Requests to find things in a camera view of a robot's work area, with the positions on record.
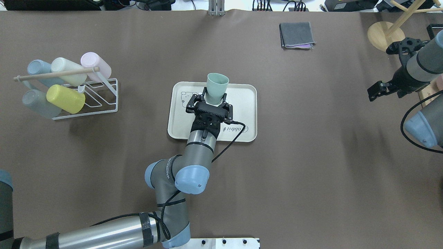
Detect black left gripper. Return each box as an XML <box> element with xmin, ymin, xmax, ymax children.
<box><xmin>186</xmin><ymin>87</ymin><xmax>234</xmax><ymax>138</ymax></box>

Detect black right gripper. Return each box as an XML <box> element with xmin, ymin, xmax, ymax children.
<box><xmin>367</xmin><ymin>67</ymin><xmax>430</xmax><ymax>101</ymax></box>

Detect mint green cup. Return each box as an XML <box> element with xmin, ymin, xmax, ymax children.
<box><xmin>205</xmin><ymin>73</ymin><xmax>229</xmax><ymax>105</ymax></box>

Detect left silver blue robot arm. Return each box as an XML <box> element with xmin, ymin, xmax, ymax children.
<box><xmin>1</xmin><ymin>87</ymin><xmax>236</xmax><ymax>249</ymax></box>

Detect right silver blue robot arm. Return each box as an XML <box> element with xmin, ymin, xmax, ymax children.
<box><xmin>367</xmin><ymin>31</ymin><xmax>443</xmax><ymax>152</ymax></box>

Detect cream white rectangular tray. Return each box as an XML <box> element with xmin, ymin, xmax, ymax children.
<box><xmin>168</xmin><ymin>82</ymin><xmax>257</xmax><ymax>143</ymax></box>

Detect pink cup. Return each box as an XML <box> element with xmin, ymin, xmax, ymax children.
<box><xmin>80</xmin><ymin>52</ymin><xmax>112</xmax><ymax>79</ymax></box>

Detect yellow cup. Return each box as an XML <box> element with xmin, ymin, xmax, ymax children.
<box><xmin>46</xmin><ymin>85</ymin><xmax>85</xmax><ymax>114</ymax></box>

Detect cream white cup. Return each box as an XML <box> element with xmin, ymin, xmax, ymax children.
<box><xmin>51</xmin><ymin>57</ymin><xmax>88</xmax><ymax>87</ymax></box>

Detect grey cup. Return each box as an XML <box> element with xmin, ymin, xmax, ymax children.
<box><xmin>22</xmin><ymin>89</ymin><xmax>62</xmax><ymax>119</ymax></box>

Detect light blue cup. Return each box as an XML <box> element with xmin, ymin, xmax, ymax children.
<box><xmin>27</xmin><ymin>59</ymin><xmax>64</xmax><ymax>88</ymax></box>

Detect wooden mug tree stand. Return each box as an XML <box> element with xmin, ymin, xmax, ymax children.
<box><xmin>367</xmin><ymin>0</ymin><xmax>443</xmax><ymax>52</ymax></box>

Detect folded grey cloth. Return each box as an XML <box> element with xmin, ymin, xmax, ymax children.
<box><xmin>279</xmin><ymin>22</ymin><xmax>316</xmax><ymax>49</ymax></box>

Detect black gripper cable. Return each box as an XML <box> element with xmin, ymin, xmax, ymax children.
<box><xmin>90</xmin><ymin>119</ymin><xmax>247</xmax><ymax>241</ymax></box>

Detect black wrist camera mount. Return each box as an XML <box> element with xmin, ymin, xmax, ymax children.
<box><xmin>386</xmin><ymin>37</ymin><xmax>430</xmax><ymax>67</ymax></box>

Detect aluminium frame post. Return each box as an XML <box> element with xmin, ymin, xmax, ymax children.
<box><xmin>208</xmin><ymin>0</ymin><xmax>226</xmax><ymax>16</ymax></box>

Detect white wire cup rack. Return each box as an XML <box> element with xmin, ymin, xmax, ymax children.
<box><xmin>13</xmin><ymin>67</ymin><xmax>119</xmax><ymax>120</ymax></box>

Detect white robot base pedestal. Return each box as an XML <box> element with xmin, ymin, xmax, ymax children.
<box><xmin>177</xmin><ymin>237</ymin><xmax>261</xmax><ymax>249</ymax></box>

